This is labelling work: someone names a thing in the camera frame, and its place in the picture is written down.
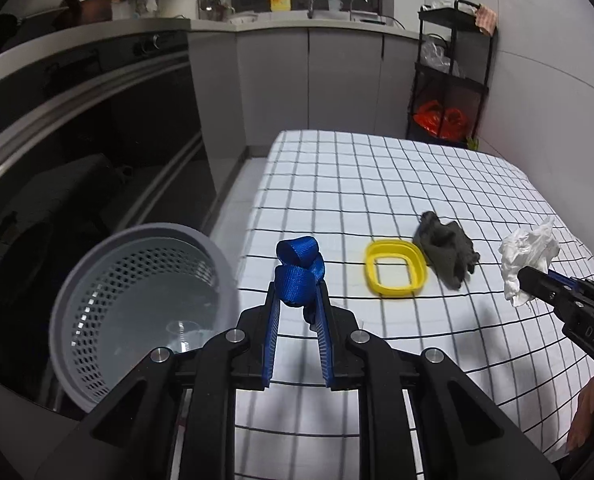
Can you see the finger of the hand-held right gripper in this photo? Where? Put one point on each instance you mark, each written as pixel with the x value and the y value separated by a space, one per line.
pixel 539 282

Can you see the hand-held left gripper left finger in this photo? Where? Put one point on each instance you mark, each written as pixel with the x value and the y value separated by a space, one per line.
pixel 272 340

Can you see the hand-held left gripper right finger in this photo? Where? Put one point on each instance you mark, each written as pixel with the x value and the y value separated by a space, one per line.
pixel 327 345

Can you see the white tissue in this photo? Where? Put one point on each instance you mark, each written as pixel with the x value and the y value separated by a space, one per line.
pixel 527 250

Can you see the clear plastic cup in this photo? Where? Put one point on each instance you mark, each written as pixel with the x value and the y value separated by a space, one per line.
pixel 182 335

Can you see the grey perforated plastic basket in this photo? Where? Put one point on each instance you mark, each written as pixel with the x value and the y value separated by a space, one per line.
pixel 77 310

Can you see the person's right hand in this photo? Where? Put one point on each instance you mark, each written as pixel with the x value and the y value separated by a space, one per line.
pixel 584 410

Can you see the dark grey cloth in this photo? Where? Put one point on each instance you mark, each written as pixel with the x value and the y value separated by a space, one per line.
pixel 442 250

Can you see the white checked tablecloth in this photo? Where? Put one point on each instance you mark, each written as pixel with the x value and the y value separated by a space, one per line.
pixel 352 185

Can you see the red plastic bag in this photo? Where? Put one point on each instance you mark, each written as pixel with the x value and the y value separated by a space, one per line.
pixel 439 120

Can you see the black rolling rack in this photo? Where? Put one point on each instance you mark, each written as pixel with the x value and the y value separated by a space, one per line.
pixel 452 97

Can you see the clear bag on rack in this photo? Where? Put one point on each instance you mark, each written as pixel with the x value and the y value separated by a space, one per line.
pixel 439 57

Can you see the grey kitchen cabinet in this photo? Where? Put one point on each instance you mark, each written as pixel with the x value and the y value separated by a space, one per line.
pixel 277 85

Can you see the pink cloth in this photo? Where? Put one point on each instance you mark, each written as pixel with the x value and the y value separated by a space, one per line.
pixel 486 20

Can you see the black built-in oven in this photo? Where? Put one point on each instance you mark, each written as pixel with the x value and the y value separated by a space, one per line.
pixel 77 135

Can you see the white plastic bag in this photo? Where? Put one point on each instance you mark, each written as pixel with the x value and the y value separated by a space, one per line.
pixel 443 3

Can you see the short metal faucet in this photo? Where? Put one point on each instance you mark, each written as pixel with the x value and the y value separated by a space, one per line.
pixel 352 5

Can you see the white cup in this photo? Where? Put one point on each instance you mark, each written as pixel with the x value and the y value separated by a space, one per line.
pixel 335 5

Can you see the copper pot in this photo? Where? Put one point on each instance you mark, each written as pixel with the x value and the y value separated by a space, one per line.
pixel 94 10

